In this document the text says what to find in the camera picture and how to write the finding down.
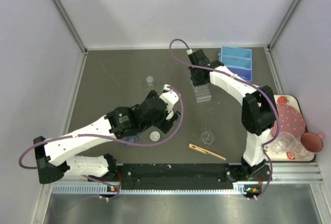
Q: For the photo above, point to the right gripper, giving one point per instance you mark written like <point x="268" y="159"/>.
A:
<point x="194" y="82"/>

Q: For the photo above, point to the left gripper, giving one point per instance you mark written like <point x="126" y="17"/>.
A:
<point x="165" y="125"/>

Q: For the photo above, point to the clear test tube rack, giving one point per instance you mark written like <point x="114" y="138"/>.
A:
<point x="202" y="93"/>

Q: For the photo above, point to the blue plastic bin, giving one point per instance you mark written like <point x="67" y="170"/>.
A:
<point x="238" y="61"/>

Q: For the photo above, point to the small glass flask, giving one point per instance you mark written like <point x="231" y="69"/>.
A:
<point x="150" y="82"/>

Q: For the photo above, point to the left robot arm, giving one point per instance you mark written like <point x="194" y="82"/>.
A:
<point x="60" y="157"/>

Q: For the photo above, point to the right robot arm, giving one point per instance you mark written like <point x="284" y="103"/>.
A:
<point x="259" y="110"/>

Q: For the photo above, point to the large white evaporating dish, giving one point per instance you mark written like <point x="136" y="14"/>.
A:
<point x="170" y="115"/>

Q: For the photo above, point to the small white crucible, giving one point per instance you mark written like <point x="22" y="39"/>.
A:
<point x="155" y="136"/>

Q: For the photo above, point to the blue safety glasses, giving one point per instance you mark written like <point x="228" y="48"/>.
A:
<point x="131" y="140"/>

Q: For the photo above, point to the wooden test tube clamp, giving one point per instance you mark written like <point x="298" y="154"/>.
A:
<point x="205" y="152"/>

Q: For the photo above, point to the glass beaker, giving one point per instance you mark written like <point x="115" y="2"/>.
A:
<point x="207" y="137"/>

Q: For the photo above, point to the pink plate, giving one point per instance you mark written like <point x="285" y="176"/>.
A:
<point x="290" y="120"/>

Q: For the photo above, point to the clear plastic cup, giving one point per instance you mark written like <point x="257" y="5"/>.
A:
<point x="285" y="142"/>

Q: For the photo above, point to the strawberry pattern tray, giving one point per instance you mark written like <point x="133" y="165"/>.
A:
<point x="286" y="157"/>

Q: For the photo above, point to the clear glass on tray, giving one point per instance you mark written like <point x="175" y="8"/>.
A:
<point x="300" y="152"/>

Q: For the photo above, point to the red funnel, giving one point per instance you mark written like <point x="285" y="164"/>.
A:
<point x="312" y="142"/>

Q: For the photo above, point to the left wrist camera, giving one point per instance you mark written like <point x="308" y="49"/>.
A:
<point x="169" y="97"/>

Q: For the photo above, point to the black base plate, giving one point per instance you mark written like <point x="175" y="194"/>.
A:
<point x="175" y="176"/>

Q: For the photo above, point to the grey cable duct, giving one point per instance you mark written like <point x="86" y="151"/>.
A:
<point x="99" y="189"/>

